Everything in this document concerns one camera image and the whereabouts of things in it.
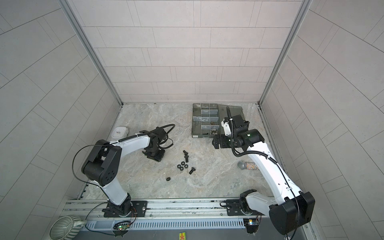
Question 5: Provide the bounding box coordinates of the sprinkle-filled clear bottle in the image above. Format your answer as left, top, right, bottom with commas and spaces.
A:
237, 161, 259, 170

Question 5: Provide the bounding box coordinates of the black nut cluster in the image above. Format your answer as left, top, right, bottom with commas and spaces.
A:
177, 162, 189, 171

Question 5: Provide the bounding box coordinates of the aluminium mounting rail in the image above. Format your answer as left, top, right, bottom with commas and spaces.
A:
59, 196, 311, 218

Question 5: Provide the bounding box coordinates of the green compartment organizer box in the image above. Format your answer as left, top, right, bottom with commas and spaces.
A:
192, 103, 244, 138

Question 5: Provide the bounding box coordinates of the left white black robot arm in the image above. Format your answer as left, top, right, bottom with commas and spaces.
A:
81, 124, 176, 218

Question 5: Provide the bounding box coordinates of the right controller board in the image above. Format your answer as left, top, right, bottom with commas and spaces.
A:
243, 218, 260, 234

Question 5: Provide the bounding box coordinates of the controller board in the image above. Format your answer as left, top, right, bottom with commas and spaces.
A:
243, 218, 260, 234
113, 221, 132, 237

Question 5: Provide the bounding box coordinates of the black bolt lower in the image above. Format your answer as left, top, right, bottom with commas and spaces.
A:
189, 167, 196, 175

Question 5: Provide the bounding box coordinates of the left controller board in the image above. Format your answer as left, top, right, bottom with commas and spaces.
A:
113, 221, 132, 237

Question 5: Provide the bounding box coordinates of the white round container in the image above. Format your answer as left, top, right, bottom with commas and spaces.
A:
111, 126, 129, 140

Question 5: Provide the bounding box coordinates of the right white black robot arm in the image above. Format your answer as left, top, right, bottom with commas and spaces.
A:
212, 106, 316, 240

